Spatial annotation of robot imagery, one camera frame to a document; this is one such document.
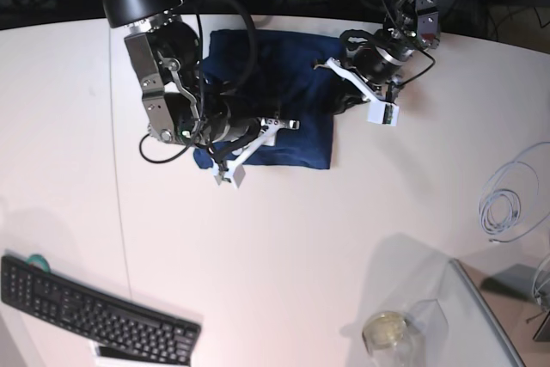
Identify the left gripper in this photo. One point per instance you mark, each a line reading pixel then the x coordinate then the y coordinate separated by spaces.
pixel 372 66

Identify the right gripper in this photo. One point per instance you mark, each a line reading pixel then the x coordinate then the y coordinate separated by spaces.
pixel 232 134

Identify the blue t-shirt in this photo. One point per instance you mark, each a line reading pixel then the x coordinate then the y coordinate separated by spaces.
pixel 286 80

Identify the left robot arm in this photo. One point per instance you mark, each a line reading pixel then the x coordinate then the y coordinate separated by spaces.
pixel 413 23

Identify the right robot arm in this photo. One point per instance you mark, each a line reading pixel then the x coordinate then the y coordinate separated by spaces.
pixel 167 58

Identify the black keyboard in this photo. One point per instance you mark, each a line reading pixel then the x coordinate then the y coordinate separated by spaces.
pixel 141 333

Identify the green tape roll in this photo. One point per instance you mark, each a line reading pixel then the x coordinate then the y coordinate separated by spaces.
pixel 38 261

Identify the grey metal stand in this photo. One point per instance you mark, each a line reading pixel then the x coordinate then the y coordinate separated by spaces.
pixel 526 284

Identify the clear glass jar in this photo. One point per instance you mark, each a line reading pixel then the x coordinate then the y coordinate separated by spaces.
pixel 414 336

